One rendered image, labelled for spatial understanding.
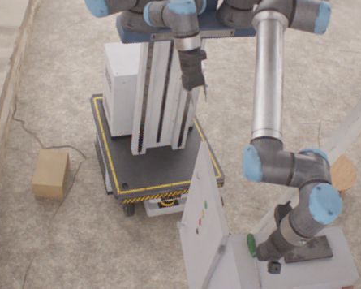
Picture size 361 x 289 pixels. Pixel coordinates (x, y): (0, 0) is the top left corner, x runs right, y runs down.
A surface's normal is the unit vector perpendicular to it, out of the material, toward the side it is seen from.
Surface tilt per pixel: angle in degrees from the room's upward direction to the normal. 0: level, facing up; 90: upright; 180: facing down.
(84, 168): 0
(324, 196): 15
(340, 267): 0
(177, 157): 0
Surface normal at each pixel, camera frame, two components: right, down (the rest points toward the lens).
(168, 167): 0.13, -0.70
